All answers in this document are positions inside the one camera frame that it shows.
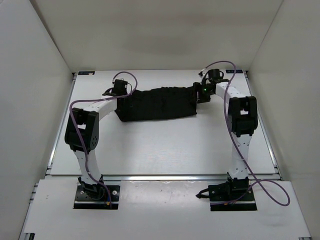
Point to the blue corner label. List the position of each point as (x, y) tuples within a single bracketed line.
[(232, 71), (86, 73)]

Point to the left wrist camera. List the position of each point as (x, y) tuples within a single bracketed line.
[(120, 81)]

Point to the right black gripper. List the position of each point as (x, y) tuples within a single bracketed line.
[(197, 87)]

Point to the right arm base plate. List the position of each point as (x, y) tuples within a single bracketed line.
[(227, 198)]

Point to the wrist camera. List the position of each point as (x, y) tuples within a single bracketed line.
[(120, 81), (202, 74)]

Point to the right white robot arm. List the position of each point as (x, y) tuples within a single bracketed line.
[(241, 115)]

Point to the black pleated skirt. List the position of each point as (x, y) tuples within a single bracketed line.
[(163, 103)]

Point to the aluminium table edge rail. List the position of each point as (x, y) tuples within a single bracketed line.
[(215, 177)]

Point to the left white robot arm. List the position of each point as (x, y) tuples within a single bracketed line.
[(82, 131)]

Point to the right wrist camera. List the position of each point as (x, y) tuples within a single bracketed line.
[(202, 74)]

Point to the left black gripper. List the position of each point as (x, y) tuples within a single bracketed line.
[(125, 93)]

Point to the right blue corner label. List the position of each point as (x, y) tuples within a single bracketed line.
[(232, 71)]

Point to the left blue corner label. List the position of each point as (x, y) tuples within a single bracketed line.
[(86, 73)]

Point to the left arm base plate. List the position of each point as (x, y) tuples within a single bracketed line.
[(84, 201)]

